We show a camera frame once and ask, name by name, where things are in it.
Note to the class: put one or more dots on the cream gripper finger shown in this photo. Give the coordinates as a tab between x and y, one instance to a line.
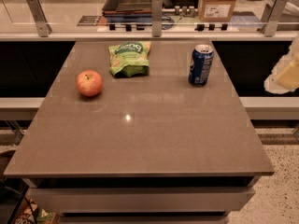
284	76

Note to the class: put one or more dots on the blue pepsi can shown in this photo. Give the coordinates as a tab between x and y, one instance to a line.
202	59

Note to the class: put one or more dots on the brown cardboard box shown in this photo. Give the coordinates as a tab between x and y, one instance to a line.
216	10

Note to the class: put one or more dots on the green chip bag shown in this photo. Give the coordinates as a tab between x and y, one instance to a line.
130	58

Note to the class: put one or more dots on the orange framed dark tray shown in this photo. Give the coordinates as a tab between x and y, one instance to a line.
117	7

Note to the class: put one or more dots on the red apple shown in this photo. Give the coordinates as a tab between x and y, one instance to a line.
89	83

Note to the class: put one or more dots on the white table drawer base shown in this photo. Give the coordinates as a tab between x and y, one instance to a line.
202	205

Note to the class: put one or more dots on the glass barrier panel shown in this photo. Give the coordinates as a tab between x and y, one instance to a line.
85	17

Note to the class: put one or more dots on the snack box on floor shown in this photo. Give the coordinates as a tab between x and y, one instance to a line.
30	213

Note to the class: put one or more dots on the right metal glass bracket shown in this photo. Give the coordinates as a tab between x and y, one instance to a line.
271	16

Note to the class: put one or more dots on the metal glass bracket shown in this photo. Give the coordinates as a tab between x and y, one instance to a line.
271	16
156	6
42	25

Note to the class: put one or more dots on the middle metal glass bracket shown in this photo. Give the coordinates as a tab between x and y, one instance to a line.
156	6

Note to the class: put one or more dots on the left metal glass bracket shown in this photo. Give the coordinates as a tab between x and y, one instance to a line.
42	25

